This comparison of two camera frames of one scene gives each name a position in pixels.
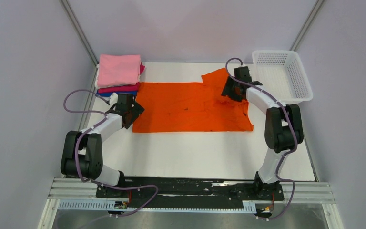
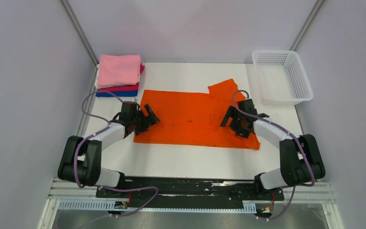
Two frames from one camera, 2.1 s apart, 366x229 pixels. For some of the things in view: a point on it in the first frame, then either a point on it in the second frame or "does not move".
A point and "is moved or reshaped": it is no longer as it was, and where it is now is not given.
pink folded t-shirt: x=116 y=70 does not move
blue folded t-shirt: x=107 y=94 does not move
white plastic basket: x=282 y=72 does not move
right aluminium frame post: x=306 y=26 does not move
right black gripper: x=227 y=90 to x=232 y=112
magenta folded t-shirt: x=131 y=87 does not move
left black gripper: x=137 y=110 to x=153 y=120
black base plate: x=157 y=192 does not move
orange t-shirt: x=190 y=107 is moved or reshaped
